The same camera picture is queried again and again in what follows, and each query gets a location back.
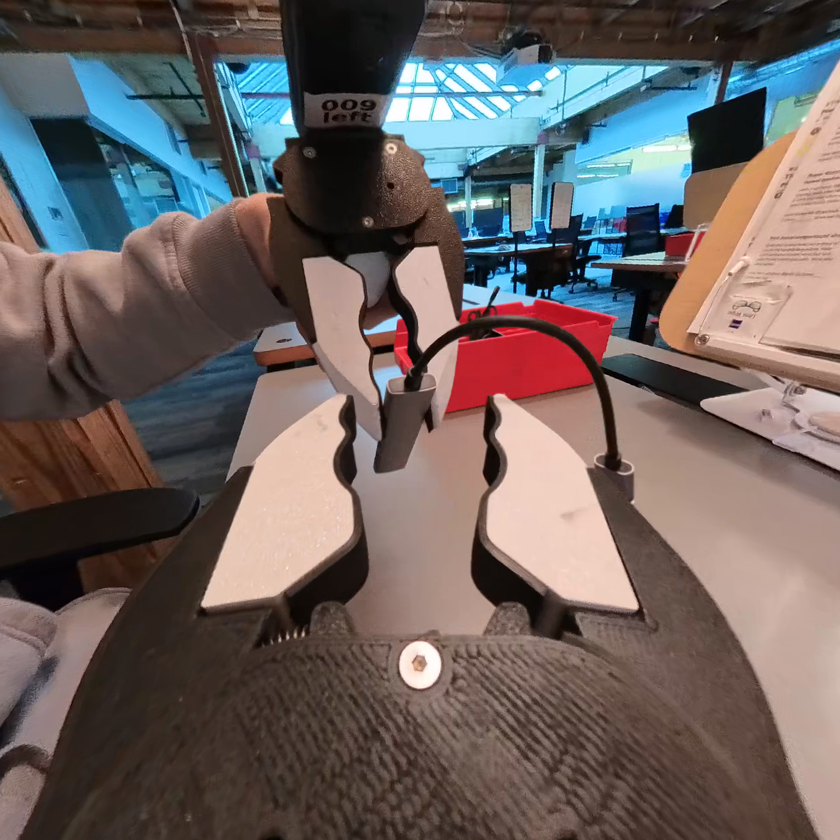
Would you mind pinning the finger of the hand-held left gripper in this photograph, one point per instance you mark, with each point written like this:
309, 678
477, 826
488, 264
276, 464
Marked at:
433, 302
334, 315

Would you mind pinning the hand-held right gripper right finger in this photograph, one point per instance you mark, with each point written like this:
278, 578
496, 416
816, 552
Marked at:
558, 525

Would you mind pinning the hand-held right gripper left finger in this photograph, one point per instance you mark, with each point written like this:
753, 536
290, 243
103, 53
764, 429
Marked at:
289, 525

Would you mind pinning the brown wooden desk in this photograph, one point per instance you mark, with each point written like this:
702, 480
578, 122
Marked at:
643, 264

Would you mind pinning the person's left hand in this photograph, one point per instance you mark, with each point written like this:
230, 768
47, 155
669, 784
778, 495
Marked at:
382, 315

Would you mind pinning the white instruction board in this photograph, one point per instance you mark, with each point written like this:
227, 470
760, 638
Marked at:
521, 207
562, 205

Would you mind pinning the black office chair armrest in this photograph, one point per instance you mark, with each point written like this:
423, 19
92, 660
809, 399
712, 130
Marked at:
98, 525

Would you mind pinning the ceiling projector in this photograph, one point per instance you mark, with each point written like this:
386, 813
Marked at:
525, 58

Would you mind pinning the black office chair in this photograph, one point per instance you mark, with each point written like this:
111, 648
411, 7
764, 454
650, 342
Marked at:
642, 226

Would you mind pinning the person's grey sweatshirt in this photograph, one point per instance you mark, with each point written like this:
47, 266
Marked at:
39, 656

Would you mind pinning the black monitor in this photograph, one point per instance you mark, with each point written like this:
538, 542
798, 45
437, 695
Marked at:
728, 131

